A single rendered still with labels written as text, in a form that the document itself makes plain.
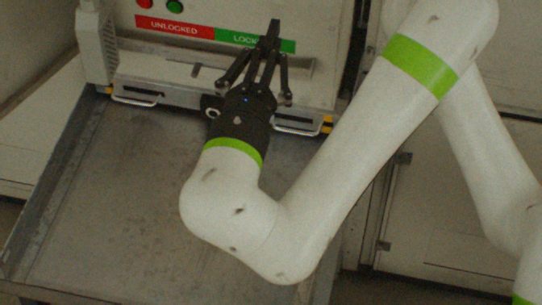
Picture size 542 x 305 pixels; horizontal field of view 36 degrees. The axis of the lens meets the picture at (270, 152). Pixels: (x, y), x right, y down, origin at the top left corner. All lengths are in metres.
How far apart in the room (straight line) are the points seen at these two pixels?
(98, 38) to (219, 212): 0.55
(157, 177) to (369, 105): 0.63
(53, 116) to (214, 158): 1.18
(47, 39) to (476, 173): 0.98
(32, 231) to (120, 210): 0.17
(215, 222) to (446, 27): 0.42
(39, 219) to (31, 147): 0.81
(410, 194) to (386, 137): 0.99
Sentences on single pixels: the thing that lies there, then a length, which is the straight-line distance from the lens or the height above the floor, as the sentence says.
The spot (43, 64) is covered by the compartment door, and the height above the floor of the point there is 0.86.
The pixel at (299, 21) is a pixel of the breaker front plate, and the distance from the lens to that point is 1.57.
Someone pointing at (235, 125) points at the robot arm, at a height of 1.27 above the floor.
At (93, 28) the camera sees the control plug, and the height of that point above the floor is 1.15.
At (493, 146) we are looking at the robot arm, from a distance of 1.46.
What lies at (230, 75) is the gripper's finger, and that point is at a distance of 1.35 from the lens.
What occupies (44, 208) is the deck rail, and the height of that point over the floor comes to 0.85.
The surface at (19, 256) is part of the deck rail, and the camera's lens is 1.66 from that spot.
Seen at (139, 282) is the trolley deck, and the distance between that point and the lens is 1.59.
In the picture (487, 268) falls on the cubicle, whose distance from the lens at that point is 2.45.
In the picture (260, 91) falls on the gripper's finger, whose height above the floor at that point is 1.25.
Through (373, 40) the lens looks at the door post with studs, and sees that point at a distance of 1.85.
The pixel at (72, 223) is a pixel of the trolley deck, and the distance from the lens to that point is 1.68.
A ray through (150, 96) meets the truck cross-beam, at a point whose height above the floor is 0.88.
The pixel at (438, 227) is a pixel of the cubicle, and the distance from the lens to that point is 2.30.
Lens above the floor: 2.21
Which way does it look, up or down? 51 degrees down
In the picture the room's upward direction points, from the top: 1 degrees clockwise
